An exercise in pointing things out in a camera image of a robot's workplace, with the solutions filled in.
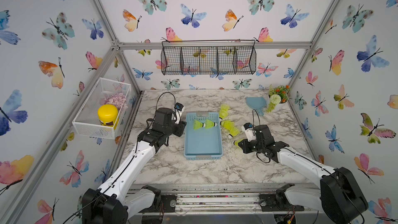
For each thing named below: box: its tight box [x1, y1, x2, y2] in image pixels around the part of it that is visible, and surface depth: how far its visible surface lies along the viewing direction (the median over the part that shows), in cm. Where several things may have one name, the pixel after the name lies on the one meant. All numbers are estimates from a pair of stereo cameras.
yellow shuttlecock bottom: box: [205, 119, 218, 130], surface depth 101 cm
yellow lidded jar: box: [97, 104, 119, 128], surface depth 65 cm
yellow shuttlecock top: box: [219, 103, 230, 122], surface depth 106 cm
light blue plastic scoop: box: [245, 96, 266, 117], surface depth 116 cm
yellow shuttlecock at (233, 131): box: [228, 127, 241, 139], surface depth 98 cm
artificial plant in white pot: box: [265, 84, 291, 114], surface depth 101 cm
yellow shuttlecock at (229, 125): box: [219, 120, 240, 135], surface depth 98 cm
